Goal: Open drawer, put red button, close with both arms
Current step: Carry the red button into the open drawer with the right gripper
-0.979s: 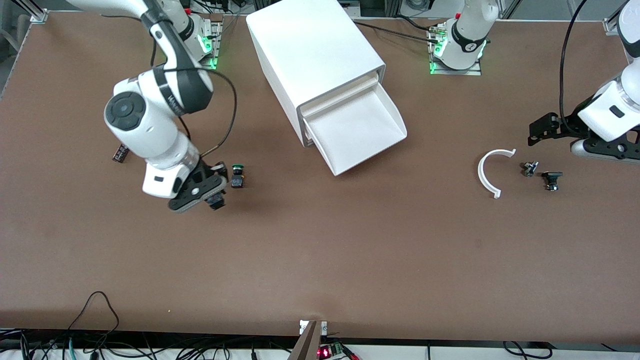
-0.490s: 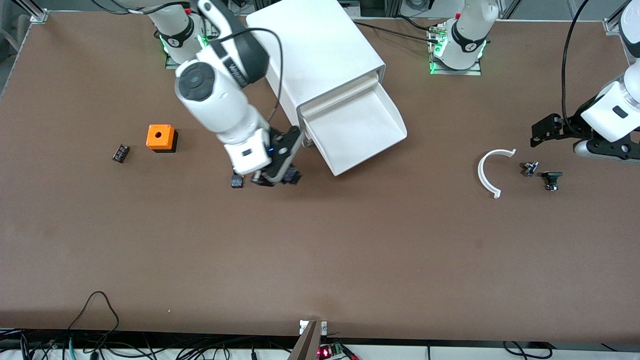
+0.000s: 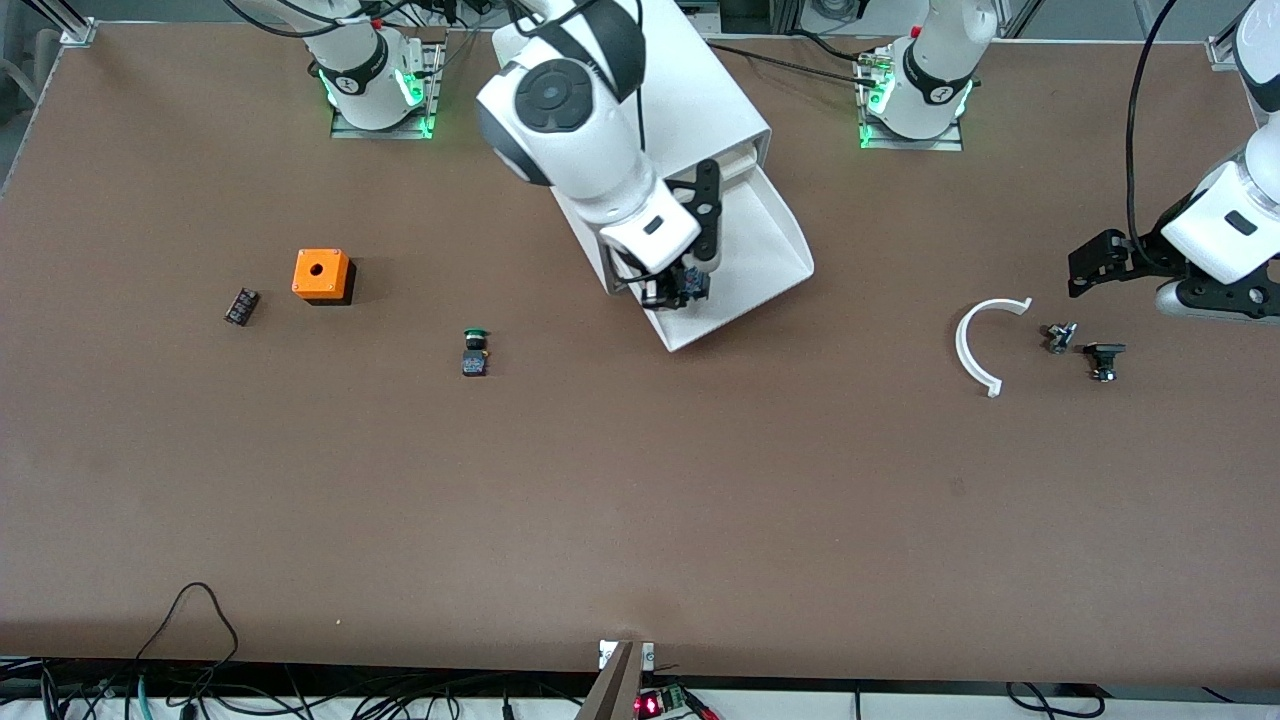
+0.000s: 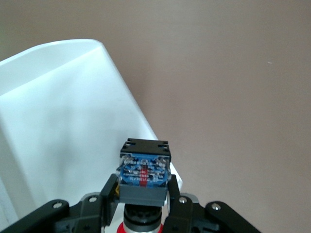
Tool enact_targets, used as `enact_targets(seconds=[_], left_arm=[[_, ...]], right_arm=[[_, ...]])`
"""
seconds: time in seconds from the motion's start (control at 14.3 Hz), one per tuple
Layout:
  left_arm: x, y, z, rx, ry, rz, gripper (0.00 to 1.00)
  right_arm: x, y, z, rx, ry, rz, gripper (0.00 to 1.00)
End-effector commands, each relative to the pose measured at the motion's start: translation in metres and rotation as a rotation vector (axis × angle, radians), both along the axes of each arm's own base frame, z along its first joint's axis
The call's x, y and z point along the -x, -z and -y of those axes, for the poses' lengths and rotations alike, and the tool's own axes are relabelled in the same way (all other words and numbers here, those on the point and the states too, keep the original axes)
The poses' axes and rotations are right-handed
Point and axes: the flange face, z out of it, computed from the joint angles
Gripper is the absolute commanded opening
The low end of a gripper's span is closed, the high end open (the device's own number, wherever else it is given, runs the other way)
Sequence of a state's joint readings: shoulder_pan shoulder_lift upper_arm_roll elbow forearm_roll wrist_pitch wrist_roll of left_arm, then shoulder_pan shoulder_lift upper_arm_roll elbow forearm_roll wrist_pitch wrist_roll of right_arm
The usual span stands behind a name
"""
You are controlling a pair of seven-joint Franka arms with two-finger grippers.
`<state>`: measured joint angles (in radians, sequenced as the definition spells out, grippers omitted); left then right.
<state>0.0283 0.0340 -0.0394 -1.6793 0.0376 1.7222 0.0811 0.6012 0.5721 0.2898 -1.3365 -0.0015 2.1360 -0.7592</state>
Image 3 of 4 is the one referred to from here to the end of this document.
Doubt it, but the orange box with hole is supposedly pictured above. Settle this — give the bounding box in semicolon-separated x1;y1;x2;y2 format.
291;248;357;307

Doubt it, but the thin black looped cable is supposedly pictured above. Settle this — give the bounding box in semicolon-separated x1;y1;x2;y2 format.
135;582;241;666

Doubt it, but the black knob part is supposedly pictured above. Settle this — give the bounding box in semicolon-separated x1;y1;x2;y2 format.
1083;342;1128;383

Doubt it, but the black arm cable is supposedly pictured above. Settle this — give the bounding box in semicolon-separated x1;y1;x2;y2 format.
1126;0;1181;263
222;0;648;153

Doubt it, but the white curved plastic arc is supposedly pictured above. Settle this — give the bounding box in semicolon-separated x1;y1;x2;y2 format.
954;297;1034;399

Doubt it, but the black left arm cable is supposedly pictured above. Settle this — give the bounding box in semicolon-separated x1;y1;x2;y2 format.
1126;0;1181;263

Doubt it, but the black cable on table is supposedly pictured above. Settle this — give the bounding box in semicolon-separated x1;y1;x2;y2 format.
706;40;886;91

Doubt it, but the grey metal bracket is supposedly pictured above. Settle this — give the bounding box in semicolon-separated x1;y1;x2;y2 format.
575;640;656;720

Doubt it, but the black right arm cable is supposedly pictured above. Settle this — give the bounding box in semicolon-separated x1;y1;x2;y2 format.
222;0;648;153

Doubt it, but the circuit board with red light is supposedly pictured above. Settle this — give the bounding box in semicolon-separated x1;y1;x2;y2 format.
636;683;716;720

